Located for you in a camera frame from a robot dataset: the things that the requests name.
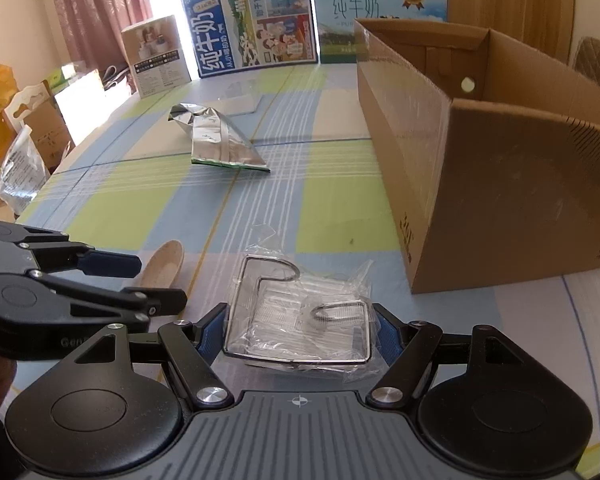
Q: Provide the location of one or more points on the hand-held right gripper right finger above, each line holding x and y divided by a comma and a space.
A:
387, 332

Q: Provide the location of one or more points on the clear plastic bag with contents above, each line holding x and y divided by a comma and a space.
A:
22, 175

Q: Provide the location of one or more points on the blue milk carton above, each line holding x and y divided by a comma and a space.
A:
250, 25

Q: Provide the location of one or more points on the brown cardboard carrier box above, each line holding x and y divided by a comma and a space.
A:
45, 125

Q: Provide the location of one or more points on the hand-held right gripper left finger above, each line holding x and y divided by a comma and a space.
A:
212, 332

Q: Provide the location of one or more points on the green and white milk carton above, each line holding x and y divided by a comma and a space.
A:
340, 15

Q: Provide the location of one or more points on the pink curtain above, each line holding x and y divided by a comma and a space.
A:
95, 5

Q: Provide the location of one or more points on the silver foil bag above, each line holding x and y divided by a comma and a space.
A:
220, 140

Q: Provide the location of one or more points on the beige spoon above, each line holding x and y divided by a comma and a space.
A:
165, 260

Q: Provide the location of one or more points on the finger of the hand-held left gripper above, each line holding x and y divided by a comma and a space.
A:
110, 262
165, 302

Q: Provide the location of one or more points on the plaid cloth-covered desktop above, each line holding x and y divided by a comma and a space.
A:
155, 195

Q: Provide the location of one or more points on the white product box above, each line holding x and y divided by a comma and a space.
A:
157, 55

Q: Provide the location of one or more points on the brown quilted chair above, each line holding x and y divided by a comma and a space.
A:
597, 65

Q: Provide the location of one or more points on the clear plastic wrapper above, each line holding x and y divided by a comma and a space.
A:
240, 97

